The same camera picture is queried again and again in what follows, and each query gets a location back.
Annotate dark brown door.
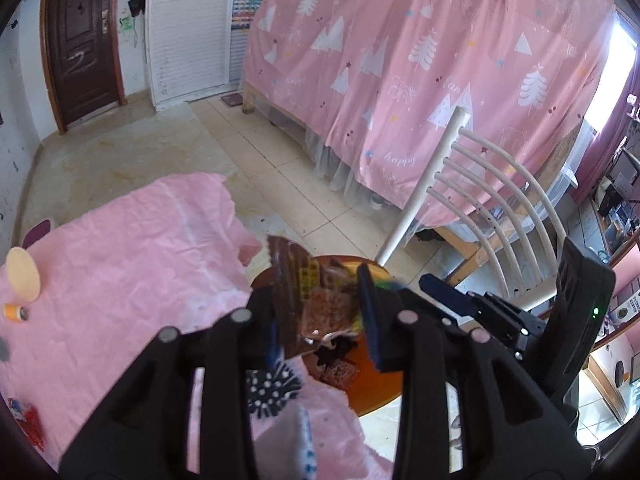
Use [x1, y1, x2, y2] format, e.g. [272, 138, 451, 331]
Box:
[40, 0, 126, 133]

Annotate orange trash bin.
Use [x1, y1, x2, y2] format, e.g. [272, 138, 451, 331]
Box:
[250, 256, 402, 416]

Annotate black white spiky ball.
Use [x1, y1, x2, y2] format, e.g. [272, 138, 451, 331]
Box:
[246, 361, 303, 419]

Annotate brown snack wrapper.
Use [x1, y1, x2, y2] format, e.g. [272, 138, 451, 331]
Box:
[268, 236, 362, 359]

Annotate orange thread spool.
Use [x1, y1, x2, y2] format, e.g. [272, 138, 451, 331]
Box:
[2, 304, 28, 323]

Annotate pink tree-print bed curtain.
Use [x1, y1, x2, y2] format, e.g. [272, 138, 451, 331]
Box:
[243, 0, 616, 206]

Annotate purple bathroom scale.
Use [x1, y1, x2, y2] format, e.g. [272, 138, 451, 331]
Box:
[22, 218, 55, 249]

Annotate red plastic trash bits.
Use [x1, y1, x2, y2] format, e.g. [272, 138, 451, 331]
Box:
[8, 398, 44, 452]

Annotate white blue cloth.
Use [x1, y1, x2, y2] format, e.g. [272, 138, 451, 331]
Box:
[254, 403, 318, 480]

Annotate white metal chair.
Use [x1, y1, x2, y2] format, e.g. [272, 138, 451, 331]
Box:
[374, 106, 566, 310]

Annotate cream round scalp brush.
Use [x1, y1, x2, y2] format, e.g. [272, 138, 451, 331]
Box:
[6, 247, 41, 304]

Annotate white louvred wardrobe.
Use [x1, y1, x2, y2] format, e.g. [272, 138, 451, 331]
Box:
[145, 0, 233, 110]

